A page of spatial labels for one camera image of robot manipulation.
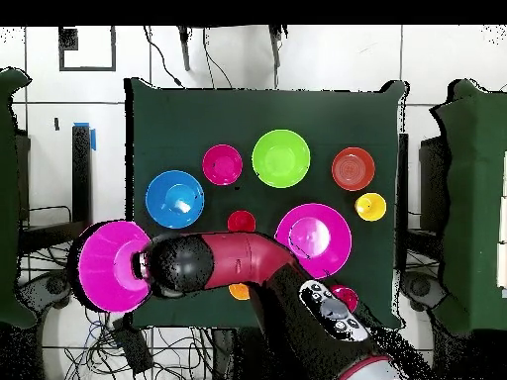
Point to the small crimson bowl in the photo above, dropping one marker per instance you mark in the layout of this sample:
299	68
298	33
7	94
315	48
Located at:
222	164

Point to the green bowl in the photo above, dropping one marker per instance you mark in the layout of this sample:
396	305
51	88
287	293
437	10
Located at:
281	158

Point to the blue bowl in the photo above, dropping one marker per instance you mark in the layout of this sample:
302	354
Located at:
174	198

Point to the large pink bowl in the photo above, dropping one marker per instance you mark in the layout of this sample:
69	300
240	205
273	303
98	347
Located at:
103	269
321	233

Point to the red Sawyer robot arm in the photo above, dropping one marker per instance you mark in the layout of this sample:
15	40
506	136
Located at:
245	257

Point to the red cup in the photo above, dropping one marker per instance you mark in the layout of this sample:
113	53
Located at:
241	219

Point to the orange cup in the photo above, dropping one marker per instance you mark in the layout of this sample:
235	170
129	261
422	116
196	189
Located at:
239	292

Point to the dark green table cloth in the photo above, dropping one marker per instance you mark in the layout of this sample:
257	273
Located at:
237	114

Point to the orange bowl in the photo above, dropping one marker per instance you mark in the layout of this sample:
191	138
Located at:
353	168

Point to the yellow cup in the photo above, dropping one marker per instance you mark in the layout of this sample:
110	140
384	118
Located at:
370	206

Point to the crimson cup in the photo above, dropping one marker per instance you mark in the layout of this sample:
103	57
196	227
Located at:
348	295

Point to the black stand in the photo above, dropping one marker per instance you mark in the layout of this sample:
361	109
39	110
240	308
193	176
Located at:
403	178
81	178

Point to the black tripod leg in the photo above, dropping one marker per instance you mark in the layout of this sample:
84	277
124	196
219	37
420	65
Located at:
275	51
184	51

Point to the blue tape piece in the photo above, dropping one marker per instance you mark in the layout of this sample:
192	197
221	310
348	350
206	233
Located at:
93	139

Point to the black power brick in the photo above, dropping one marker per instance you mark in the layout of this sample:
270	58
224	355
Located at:
132	348

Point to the neighbouring green covered table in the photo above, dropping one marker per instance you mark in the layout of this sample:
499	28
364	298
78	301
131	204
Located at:
475	198
8	198

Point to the black square floor frame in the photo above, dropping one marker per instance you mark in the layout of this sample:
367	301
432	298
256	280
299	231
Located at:
68	39

